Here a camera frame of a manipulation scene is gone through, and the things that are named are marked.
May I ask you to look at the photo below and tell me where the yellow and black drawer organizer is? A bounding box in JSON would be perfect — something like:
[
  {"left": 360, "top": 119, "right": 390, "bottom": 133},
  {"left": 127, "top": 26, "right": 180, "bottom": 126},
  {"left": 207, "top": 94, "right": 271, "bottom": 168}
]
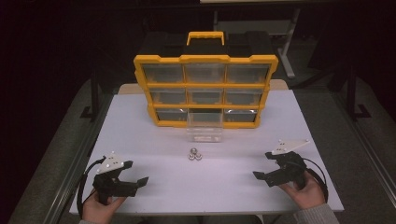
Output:
[{"left": 133, "top": 30, "right": 279, "bottom": 130}]

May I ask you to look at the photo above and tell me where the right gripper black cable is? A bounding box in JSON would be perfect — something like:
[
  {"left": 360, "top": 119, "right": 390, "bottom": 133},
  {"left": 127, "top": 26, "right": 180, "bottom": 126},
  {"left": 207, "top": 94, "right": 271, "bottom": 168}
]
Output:
[{"left": 302, "top": 157, "right": 330, "bottom": 204}]

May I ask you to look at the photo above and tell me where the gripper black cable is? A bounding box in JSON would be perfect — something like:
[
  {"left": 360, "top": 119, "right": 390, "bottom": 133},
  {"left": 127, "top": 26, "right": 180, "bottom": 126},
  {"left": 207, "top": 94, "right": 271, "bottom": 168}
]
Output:
[
  {"left": 76, "top": 156, "right": 107, "bottom": 219},
  {"left": 302, "top": 157, "right": 330, "bottom": 204}
]

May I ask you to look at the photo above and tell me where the person's left hand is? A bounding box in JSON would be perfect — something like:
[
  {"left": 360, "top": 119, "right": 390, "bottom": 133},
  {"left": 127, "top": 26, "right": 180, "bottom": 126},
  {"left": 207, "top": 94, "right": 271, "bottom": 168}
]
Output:
[{"left": 81, "top": 191, "right": 127, "bottom": 224}]

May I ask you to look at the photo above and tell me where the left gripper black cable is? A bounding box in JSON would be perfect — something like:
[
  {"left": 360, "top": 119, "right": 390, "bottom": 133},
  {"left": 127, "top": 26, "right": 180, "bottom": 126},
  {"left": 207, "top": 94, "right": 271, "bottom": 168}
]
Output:
[{"left": 76, "top": 156, "right": 107, "bottom": 219}]

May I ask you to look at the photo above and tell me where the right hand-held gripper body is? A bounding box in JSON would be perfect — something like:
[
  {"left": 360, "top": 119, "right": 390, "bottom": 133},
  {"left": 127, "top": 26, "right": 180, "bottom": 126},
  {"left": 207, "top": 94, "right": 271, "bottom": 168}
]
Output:
[{"left": 263, "top": 139, "right": 311, "bottom": 190}]

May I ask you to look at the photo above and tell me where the black metal stand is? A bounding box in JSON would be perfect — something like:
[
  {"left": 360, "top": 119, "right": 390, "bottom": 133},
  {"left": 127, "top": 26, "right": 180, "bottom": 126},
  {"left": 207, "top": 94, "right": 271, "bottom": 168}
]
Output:
[
  {"left": 79, "top": 69, "right": 101, "bottom": 121},
  {"left": 346, "top": 63, "right": 372, "bottom": 121}
]

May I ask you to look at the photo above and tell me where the person's right hand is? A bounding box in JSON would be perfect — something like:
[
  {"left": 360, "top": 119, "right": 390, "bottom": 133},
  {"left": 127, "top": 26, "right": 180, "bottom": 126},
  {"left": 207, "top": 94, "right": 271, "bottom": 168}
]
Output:
[{"left": 277, "top": 170, "right": 327, "bottom": 210}]

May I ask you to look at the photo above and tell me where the white metal table frame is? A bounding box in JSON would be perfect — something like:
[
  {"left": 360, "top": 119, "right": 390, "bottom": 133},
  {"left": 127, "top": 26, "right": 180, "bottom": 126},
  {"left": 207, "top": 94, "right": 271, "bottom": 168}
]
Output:
[{"left": 212, "top": 8, "right": 302, "bottom": 79}]

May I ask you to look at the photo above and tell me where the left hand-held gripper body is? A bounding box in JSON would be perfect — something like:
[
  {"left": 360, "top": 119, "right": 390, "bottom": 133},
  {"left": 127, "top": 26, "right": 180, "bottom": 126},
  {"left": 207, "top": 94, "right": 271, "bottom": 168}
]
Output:
[{"left": 92, "top": 150, "right": 138, "bottom": 206}]

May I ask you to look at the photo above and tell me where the clear plastic drawer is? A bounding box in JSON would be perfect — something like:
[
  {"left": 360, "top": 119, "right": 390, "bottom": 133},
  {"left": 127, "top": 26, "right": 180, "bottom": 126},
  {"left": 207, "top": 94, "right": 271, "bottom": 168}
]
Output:
[{"left": 186, "top": 108, "right": 224, "bottom": 144}]

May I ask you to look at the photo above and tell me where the aluminium floor rail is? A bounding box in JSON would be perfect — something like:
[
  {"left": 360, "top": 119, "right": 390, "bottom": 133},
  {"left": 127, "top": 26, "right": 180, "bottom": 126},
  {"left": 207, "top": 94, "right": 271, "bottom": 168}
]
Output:
[
  {"left": 43, "top": 92, "right": 114, "bottom": 224},
  {"left": 330, "top": 91, "right": 396, "bottom": 202}
]

